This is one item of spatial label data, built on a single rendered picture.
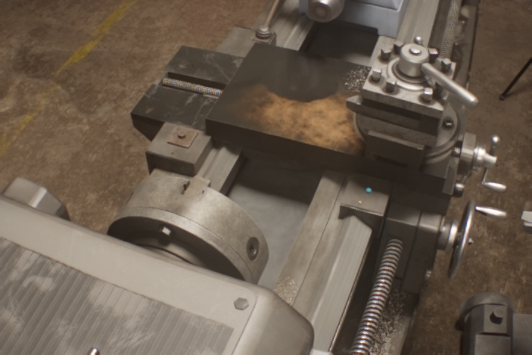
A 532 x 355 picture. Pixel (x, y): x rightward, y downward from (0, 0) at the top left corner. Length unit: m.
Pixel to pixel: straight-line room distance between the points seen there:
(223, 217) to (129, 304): 0.30
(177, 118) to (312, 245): 0.47
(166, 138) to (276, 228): 0.33
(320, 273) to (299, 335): 0.62
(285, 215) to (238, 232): 0.62
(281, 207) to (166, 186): 0.64
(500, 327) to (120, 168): 1.65
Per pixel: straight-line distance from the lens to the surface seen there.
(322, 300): 1.27
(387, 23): 1.92
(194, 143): 1.53
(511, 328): 2.13
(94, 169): 2.76
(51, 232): 0.80
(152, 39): 3.42
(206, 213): 0.95
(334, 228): 1.41
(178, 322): 0.69
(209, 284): 0.72
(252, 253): 0.99
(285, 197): 1.61
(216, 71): 1.72
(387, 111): 1.29
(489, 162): 1.55
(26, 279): 0.76
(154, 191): 0.99
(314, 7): 1.56
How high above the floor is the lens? 1.93
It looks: 45 degrees down
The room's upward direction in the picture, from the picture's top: 1 degrees counter-clockwise
